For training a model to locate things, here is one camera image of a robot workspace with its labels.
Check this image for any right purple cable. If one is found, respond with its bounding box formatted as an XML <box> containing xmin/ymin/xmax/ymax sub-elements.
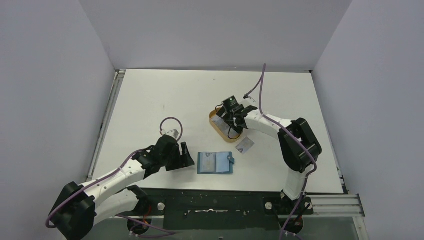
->
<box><xmin>243</xmin><ymin>64</ymin><xmax>318</xmax><ymax>240</ymax></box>

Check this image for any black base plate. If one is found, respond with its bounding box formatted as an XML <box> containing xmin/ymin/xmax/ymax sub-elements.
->
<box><xmin>118</xmin><ymin>186</ymin><xmax>314</xmax><ymax>231</ymax></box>

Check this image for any aluminium frame rail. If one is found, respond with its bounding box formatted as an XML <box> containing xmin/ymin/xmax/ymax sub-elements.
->
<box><xmin>86</xmin><ymin>69</ymin><xmax>127</xmax><ymax>181</ymax></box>

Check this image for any blue leather card holder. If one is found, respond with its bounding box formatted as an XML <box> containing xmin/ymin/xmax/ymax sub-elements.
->
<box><xmin>197</xmin><ymin>151</ymin><xmax>235</xmax><ymax>175</ymax></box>

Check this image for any purple cable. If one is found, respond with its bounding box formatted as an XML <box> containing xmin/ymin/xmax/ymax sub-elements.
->
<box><xmin>45</xmin><ymin>117</ymin><xmax>184</xmax><ymax>238</ymax></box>
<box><xmin>243</xmin><ymin>64</ymin><xmax>318</xmax><ymax>240</ymax></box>

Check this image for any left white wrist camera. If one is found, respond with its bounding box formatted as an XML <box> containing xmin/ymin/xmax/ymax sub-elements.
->
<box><xmin>161</xmin><ymin>129</ymin><xmax>180</xmax><ymax>140</ymax></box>

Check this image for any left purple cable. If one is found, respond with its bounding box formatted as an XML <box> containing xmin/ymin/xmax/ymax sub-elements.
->
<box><xmin>45</xmin><ymin>117</ymin><xmax>184</xmax><ymax>238</ymax></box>

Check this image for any loose silver card on table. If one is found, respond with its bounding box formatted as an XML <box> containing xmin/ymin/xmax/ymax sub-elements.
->
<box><xmin>235</xmin><ymin>137</ymin><xmax>255</xmax><ymax>155</ymax></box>

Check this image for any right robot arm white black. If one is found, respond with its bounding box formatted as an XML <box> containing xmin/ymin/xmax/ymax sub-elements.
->
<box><xmin>212</xmin><ymin>96</ymin><xmax>323</xmax><ymax>214</ymax></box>

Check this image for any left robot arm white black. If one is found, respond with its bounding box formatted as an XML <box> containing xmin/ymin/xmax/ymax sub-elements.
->
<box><xmin>45</xmin><ymin>135</ymin><xmax>195</xmax><ymax>240</ymax></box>

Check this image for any yellow oval tray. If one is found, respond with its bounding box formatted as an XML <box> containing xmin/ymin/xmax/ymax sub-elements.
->
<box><xmin>209</xmin><ymin>110</ymin><xmax>242</xmax><ymax>143</ymax></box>

